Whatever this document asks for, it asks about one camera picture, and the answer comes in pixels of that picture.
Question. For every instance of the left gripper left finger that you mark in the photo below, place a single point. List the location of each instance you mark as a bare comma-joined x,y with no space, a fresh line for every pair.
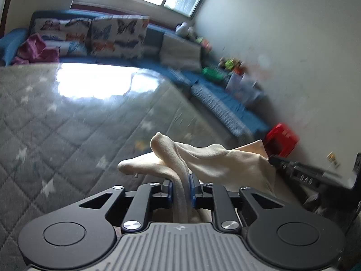
141,203

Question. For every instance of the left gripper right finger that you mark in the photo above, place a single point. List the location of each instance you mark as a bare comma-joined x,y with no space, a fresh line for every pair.
220,202

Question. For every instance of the cream sweatshirt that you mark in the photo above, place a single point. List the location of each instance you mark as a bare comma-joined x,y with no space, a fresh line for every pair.
243,166

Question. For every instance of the black gloved right hand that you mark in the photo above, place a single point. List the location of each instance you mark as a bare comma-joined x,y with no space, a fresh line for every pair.
324,203

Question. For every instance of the red plastic stool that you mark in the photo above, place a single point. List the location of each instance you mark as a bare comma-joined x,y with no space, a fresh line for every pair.
280,140

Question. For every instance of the clear plastic storage box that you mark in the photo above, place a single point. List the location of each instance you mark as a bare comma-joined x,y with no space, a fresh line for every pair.
244,89

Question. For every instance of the green bowl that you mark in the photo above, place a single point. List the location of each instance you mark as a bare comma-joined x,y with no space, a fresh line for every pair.
216,76

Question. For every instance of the grey plain cushion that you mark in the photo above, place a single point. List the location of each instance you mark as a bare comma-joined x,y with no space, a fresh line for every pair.
180,54

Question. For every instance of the right butterfly cushion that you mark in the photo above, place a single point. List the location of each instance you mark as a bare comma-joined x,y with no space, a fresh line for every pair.
118,36

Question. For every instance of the butterfly cushion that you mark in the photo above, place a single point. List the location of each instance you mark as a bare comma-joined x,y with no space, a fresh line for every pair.
118,36
70,37

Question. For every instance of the panda plush toy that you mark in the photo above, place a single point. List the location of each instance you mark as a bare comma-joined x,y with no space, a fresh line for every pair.
185,31

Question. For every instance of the left butterfly cushion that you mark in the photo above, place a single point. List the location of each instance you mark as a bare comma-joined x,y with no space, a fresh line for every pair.
70,37

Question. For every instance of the pink cloth on sofa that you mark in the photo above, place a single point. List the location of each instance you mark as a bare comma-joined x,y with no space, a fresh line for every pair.
35,50

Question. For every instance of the wall socket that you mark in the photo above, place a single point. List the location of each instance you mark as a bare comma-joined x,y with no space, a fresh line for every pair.
333,159

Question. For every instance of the plush toys by wall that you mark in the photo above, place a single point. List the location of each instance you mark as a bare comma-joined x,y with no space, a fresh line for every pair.
232,65

